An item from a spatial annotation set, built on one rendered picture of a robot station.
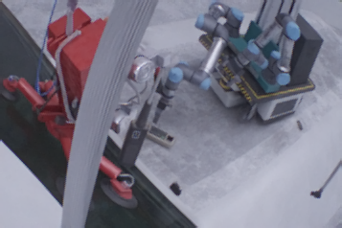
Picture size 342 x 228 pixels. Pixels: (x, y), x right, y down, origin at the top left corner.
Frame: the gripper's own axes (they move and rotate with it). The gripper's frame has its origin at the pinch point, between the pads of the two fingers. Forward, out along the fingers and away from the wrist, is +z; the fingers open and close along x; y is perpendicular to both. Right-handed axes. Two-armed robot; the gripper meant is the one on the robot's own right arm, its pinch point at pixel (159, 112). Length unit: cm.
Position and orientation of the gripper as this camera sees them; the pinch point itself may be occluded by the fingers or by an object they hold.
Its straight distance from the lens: 319.3
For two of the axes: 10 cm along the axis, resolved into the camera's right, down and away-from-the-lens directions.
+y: 9.0, 4.4, -0.7
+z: -3.0, 7.1, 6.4
